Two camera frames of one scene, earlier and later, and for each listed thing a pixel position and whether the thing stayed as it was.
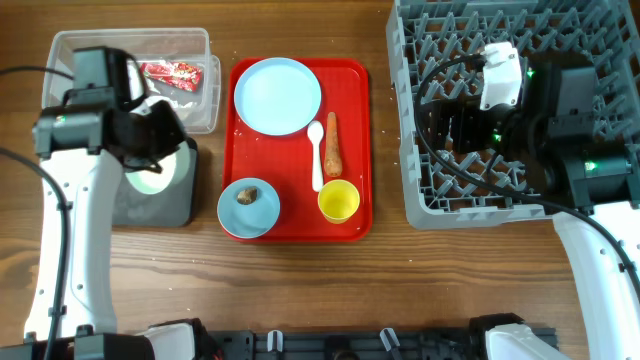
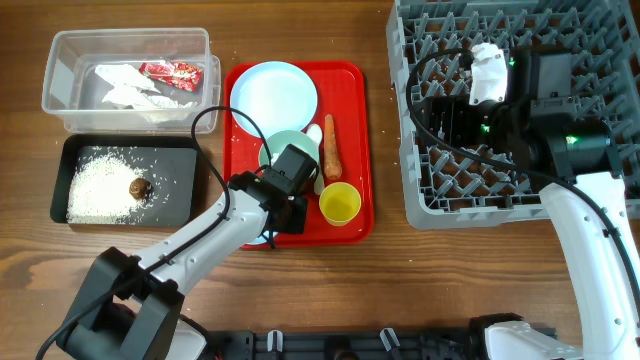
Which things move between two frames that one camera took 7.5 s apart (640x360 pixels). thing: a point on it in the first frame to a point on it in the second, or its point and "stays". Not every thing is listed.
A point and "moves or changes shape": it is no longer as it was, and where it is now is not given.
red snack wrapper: [177, 75] stays
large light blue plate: [277, 96] stays
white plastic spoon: [315, 132] stays
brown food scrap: [247, 196] moves or changes shape
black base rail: [453, 344] stays
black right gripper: [462, 112] stays
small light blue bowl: [248, 220] moves or changes shape
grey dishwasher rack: [435, 50] stays
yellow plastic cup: [338, 201] stays
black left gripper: [174, 114] to [297, 224]
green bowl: [174, 169] to [279, 141]
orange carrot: [333, 160] stays
